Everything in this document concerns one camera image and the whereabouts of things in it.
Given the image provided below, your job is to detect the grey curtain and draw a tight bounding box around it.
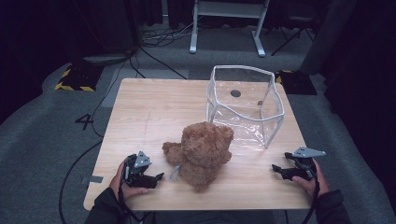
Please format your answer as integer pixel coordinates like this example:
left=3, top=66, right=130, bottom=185
left=299, top=0, right=358, bottom=76

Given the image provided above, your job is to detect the person's left hand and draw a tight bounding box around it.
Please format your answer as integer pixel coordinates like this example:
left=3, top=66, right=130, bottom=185
left=108, top=159, right=149, bottom=202

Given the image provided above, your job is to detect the grey stand base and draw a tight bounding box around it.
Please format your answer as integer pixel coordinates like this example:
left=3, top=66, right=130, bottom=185
left=81, top=52, right=134, bottom=67

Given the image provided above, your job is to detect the long black floor cable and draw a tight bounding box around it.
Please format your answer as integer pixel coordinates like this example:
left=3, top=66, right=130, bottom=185
left=58, top=49, right=139, bottom=224

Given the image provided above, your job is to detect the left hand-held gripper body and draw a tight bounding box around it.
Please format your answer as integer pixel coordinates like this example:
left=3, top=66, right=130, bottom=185
left=123, top=150, right=153, bottom=185

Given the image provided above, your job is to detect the clear plastic storage bag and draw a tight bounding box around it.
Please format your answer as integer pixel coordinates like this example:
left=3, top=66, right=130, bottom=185
left=205, top=64, right=286, bottom=149

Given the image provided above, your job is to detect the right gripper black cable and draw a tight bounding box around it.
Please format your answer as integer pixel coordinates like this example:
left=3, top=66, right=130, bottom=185
left=300, top=161, right=321, bottom=224

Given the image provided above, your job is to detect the brown teddy bear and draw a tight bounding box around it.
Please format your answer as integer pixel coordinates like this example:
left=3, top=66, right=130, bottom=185
left=162, top=120, right=235, bottom=194

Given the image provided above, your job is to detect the person's right hand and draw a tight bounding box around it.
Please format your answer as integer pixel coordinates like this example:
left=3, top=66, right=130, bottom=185
left=291, top=158, right=331, bottom=199

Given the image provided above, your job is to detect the grey tape strip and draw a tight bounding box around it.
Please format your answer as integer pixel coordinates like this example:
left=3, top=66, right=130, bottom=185
left=80, top=175, right=104, bottom=185

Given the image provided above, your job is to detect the bundle of floor cables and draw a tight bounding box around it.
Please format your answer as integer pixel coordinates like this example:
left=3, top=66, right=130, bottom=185
left=141, top=15, right=204, bottom=49

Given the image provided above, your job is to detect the white metal stand frame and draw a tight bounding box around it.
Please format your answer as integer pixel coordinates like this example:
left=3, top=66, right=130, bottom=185
left=189, top=0, right=271, bottom=58

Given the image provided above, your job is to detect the black tripod stand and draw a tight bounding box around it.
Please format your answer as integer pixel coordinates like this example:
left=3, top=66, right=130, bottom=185
left=270, top=15, right=316, bottom=57

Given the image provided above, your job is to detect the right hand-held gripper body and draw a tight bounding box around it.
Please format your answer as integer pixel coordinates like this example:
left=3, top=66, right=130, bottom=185
left=290, top=147, right=327, bottom=181

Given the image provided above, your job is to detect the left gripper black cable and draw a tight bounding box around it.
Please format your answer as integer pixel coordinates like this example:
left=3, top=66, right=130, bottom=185
left=117, top=161, right=151, bottom=224

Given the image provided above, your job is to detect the black yellow striped base plate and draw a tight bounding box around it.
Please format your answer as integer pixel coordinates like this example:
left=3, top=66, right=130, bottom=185
left=275, top=69, right=318, bottom=96
left=54, top=63, right=105, bottom=92

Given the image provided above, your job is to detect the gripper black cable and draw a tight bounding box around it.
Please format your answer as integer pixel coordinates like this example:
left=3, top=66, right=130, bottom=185
left=300, top=161, right=321, bottom=224
left=117, top=161, right=151, bottom=224

